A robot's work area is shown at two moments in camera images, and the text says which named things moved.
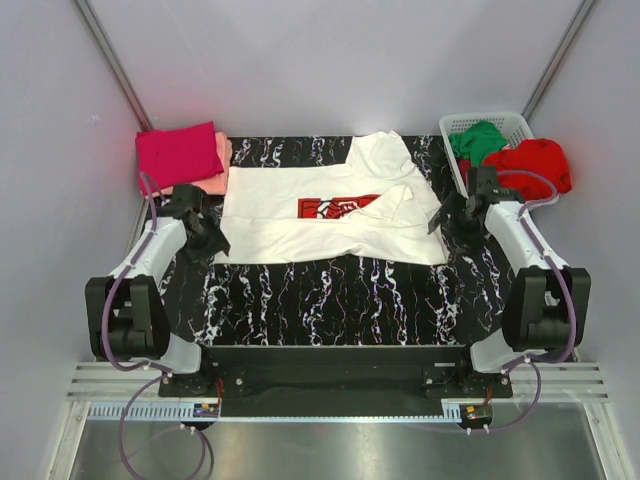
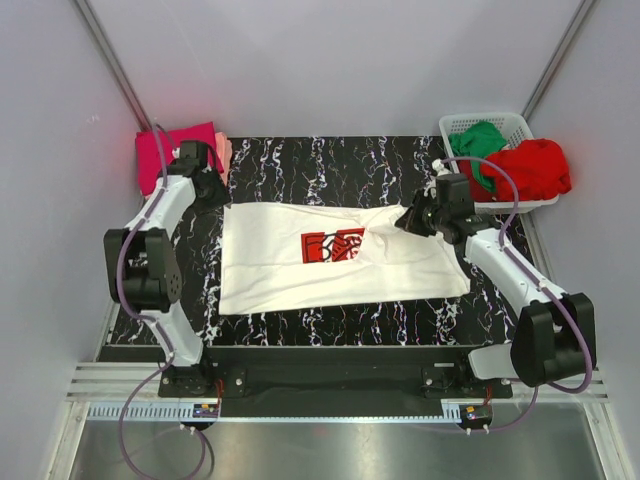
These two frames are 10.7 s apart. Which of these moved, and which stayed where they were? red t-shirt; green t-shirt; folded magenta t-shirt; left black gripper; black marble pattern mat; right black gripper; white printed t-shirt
Moved: left black gripper; right black gripper; white printed t-shirt
Stayed: green t-shirt; folded magenta t-shirt; red t-shirt; black marble pattern mat
